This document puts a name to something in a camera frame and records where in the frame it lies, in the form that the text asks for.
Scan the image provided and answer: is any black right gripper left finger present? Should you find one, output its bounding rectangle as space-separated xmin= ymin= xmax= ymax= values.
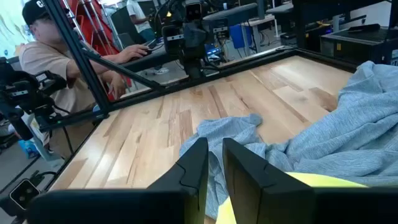
xmin=147 ymin=137 xmax=210 ymax=224

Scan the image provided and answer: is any person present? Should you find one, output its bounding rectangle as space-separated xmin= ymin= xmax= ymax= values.
xmin=18 ymin=0 xmax=153 ymax=158
xmin=126 ymin=0 xmax=170 ymax=75

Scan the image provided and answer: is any grey heathered t-shirt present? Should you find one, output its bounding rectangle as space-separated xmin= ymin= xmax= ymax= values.
xmin=179 ymin=60 xmax=398 ymax=220

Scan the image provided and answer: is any red step ladder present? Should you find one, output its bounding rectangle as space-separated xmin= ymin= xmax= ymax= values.
xmin=60 ymin=0 xmax=133 ymax=102

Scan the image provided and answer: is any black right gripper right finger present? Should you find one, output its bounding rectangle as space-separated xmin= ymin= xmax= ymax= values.
xmin=221 ymin=137 xmax=315 ymax=224

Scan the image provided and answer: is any white desk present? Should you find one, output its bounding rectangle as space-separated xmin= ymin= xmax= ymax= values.
xmin=241 ymin=14 xmax=279 ymax=54

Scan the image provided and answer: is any blue plastic container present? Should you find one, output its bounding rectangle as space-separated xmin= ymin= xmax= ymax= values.
xmin=17 ymin=139 xmax=40 ymax=159

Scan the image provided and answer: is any dark grey desk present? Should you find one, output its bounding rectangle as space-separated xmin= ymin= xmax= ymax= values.
xmin=201 ymin=2 xmax=261 ymax=54
xmin=119 ymin=43 xmax=187 ymax=74

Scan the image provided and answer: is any black mounted device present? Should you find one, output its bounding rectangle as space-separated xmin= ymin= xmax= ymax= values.
xmin=0 ymin=57 xmax=75 ymax=156

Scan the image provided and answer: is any yellow t-shirt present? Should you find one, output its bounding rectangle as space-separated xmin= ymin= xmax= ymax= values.
xmin=215 ymin=171 xmax=369 ymax=224

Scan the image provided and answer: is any black aluminium table frame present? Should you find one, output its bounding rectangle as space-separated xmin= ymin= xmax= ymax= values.
xmin=39 ymin=0 xmax=358 ymax=133

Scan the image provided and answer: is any small square camera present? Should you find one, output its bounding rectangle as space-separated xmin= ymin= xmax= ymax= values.
xmin=0 ymin=177 xmax=43 ymax=218

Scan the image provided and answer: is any blue box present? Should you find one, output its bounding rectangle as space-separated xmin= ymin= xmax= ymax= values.
xmin=229 ymin=24 xmax=253 ymax=50

